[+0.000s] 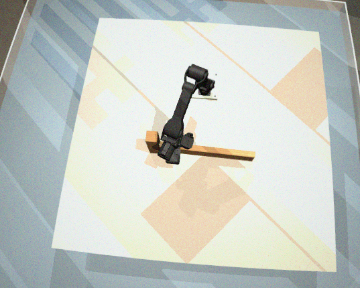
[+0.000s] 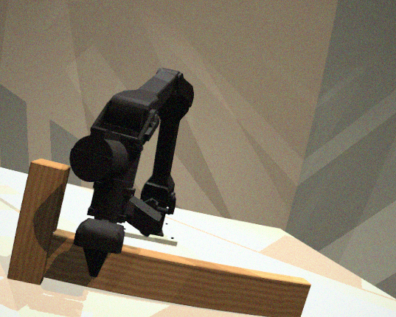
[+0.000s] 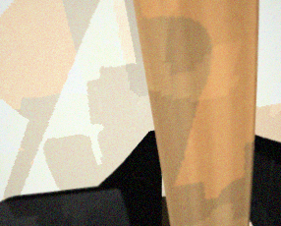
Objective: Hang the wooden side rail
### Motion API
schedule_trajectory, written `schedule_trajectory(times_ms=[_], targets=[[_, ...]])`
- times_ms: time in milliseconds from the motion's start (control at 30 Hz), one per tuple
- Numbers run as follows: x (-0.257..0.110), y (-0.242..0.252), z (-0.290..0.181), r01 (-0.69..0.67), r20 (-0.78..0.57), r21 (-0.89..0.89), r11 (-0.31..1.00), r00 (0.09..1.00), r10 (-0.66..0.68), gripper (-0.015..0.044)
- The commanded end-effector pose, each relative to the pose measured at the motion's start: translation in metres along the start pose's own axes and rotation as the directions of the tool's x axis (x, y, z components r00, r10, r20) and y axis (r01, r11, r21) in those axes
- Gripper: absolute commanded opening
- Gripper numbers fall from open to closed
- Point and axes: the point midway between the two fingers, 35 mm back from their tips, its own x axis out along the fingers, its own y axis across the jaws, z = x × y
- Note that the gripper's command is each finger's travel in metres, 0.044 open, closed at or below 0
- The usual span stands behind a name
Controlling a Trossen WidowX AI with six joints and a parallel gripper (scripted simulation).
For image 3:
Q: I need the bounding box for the brown wooden rail with steel hooks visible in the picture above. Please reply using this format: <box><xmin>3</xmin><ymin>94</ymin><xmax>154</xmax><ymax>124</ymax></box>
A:
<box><xmin>133</xmin><ymin>0</ymin><xmax>259</xmax><ymax>226</ymax></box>

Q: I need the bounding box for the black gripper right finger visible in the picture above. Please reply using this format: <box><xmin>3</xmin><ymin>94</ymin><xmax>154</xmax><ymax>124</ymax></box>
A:
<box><xmin>250</xmin><ymin>135</ymin><xmax>281</xmax><ymax>226</ymax></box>

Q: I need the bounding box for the wooden headboard post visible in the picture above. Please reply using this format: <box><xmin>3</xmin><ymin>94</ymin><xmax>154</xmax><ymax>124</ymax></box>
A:
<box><xmin>162</xmin><ymin>196</ymin><xmax>171</xmax><ymax>226</ymax></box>

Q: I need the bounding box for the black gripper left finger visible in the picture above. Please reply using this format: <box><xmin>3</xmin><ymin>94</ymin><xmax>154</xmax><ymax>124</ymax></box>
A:
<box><xmin>0</xmin><ymin>131</ymin><xmax>162</xmax><ymax>226</ymax></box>

